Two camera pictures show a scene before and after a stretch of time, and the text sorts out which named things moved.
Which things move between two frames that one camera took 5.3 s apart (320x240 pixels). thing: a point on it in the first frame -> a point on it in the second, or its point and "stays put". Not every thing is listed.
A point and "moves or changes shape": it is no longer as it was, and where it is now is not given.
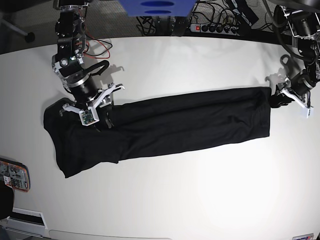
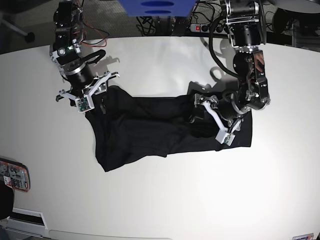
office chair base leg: [29, 37] stays put
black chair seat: [6, 200] stays put
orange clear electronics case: [15, 174] stays put
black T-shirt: [139, 127] moves or changes shape
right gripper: [300, 99] -> [230, 117]
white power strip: [216, 28] stays put
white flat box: [27, 222] stays put
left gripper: [106, 99] -> [99, 86]
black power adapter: [180, 26] stays put
